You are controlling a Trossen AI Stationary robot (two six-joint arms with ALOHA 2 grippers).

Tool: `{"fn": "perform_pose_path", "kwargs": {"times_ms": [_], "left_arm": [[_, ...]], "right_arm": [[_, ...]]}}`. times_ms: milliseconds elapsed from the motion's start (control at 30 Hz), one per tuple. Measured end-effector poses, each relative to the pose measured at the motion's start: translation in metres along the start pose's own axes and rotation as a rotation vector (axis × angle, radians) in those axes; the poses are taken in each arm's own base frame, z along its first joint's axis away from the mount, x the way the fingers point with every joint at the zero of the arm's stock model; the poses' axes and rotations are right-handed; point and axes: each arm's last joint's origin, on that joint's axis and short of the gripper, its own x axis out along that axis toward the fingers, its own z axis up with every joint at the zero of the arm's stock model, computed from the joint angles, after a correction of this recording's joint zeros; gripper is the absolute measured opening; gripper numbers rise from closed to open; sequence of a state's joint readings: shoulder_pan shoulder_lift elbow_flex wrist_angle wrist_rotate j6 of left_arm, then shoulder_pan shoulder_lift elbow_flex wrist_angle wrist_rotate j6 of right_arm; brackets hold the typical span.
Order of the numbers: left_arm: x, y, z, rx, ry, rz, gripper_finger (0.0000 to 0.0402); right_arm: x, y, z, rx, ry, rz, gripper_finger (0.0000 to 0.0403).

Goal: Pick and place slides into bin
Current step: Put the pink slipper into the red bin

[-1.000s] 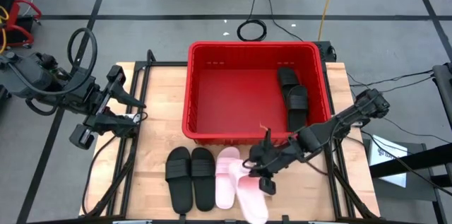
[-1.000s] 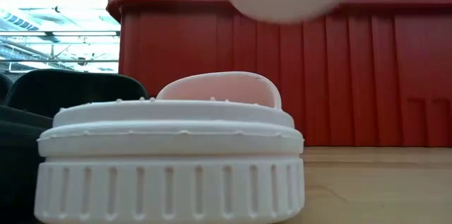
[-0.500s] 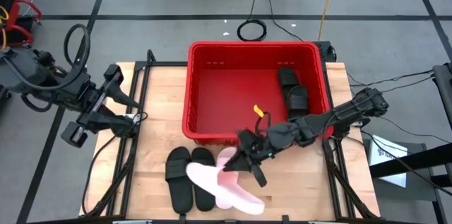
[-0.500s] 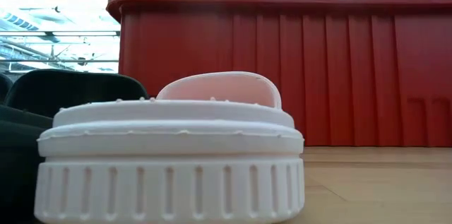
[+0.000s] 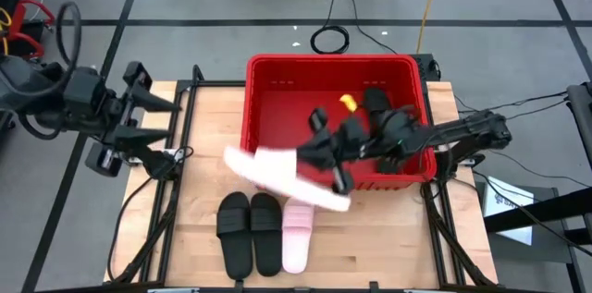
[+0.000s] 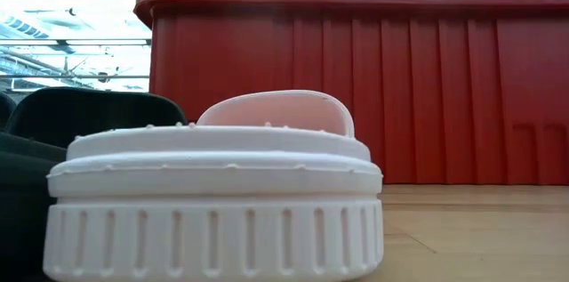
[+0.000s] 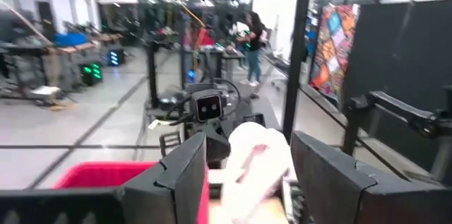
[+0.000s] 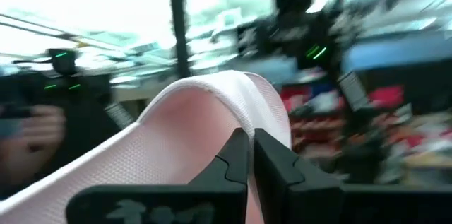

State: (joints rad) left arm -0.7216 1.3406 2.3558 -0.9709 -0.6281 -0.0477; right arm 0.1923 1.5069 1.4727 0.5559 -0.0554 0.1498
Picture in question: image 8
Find black aluminium rig frame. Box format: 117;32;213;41
157;0;357;79

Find person's hand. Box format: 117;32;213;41
0;105;67;182

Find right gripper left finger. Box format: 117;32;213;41
66;127;250;224

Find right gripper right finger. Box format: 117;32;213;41
254;128;452;224

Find pink rubber slide sandal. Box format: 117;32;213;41
0;70;292;224

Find blue board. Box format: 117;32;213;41
340;35;452;75

